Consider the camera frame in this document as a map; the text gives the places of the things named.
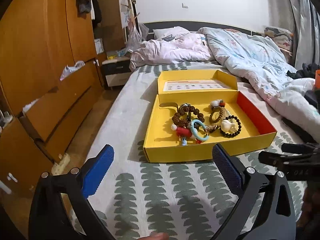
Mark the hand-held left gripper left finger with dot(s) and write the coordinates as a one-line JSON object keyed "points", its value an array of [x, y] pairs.
{"points": [[98, 171]]}

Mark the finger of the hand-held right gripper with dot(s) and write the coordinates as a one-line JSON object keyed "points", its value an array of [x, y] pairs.
{"points": [[295, 167], [300, 148]]}

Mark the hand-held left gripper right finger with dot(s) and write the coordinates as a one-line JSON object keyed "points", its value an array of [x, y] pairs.
{"points": [[226, 167]]}

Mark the red ball hair clip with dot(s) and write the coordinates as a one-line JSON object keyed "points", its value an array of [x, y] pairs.
{"points": [[198, 141]]}

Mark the blue hair clip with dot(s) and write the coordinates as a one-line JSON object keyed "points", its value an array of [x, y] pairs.
{"points": [[184, 143]]}

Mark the santa hat hair clip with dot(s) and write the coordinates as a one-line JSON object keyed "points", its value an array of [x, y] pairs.
{"points": [[182, 132]]}

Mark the yellow cardboard box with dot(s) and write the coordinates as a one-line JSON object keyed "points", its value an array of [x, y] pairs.
{"points": [[162, 132]]}

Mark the person's left hand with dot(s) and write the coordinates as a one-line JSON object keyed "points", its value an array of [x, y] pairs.
{"points": [[159, 236]]}

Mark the green patterned bedspread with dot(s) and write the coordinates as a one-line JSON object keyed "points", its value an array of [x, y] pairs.
{"points": [[160, 185]]}

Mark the orange object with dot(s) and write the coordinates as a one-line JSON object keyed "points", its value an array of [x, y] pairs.
{"points": [[317, 77]]}

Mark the black clothes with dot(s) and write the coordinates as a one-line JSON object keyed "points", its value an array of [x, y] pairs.
{"points": [[307, 70]]}

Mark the white tube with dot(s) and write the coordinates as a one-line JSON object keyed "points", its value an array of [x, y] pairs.
{"points": [[5, 187]]}

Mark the white cloth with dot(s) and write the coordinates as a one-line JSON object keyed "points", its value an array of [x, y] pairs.
{"points": [[30, 105]]}

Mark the dark nightstand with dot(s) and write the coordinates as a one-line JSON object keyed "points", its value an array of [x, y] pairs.
{"points": [[116, 67]]}

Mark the white plastic bag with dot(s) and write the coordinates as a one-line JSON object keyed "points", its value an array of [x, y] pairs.
{"points": [[71, 68]]}

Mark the light blue quilt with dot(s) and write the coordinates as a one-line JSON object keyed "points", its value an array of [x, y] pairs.
{"points": [[250, 55]]}

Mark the patterned pillow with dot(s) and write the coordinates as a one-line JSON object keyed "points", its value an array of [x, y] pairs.
{"points": [[278, 38]]}

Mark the white storage box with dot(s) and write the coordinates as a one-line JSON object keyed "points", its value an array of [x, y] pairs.
{"points": [[98, 45]]}

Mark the pink quilt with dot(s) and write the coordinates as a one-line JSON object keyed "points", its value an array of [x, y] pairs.
{"points": [[170, 50]]}

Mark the grey sheer curtain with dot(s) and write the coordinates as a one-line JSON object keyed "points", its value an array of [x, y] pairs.
{"points": [[302, 17]]}

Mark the clear hanging plastic bag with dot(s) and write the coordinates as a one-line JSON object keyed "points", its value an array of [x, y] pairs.
{"points": [[135, 40]]}

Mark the wooden wardrobe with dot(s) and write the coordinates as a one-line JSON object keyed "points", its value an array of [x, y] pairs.
{"points": [[37, 42]]}

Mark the white pillow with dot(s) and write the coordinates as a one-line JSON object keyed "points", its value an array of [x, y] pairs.
{"points": [[170, 31]]}

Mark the dark headboard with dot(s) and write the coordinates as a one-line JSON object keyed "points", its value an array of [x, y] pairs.
{"points": [[150, 27]]}

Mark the black hanging garment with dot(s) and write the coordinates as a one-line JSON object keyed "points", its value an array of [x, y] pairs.
{"points": [[96, 7]]}

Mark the wooden rack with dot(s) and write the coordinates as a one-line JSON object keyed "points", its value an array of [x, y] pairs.
{"points": [[130, 0]]}

